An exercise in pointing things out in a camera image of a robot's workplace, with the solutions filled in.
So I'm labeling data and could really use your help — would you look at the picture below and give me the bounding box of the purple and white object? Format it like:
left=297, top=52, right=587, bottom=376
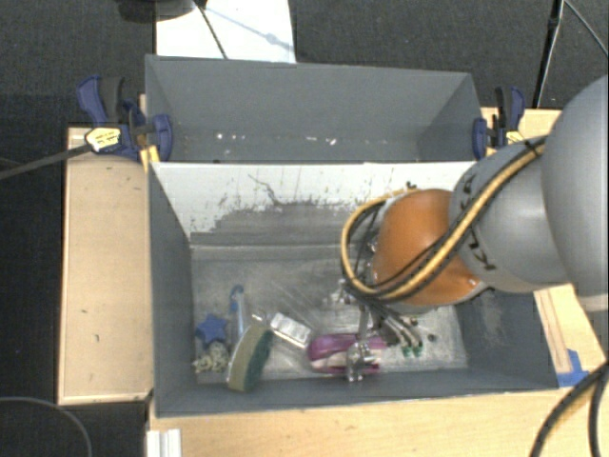
left=306, top=333, right=387, bottom=375

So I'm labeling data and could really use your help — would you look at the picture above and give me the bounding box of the silver blister pack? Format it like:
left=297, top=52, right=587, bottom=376
left=268, top=312, right=313, bottom=349

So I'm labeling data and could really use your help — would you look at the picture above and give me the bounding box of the yellow and green sponge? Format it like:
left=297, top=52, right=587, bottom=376
left=226, top=324, right=276, bottom=393

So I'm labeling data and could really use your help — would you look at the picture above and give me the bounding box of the small beige toy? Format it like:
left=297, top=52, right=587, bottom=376
left=191, top=343, right=230, bottom=374

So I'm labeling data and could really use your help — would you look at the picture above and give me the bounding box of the blue star toy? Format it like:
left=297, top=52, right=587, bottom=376
left=194, top=313, right=229, bottom=348

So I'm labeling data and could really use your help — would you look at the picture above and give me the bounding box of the grey metal bin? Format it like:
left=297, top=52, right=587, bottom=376
left=144, top=53, right=560, bottom=418

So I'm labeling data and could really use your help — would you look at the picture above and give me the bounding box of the pale wood board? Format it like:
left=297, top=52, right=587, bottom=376
left=56, top=126, right=154, bottom=407

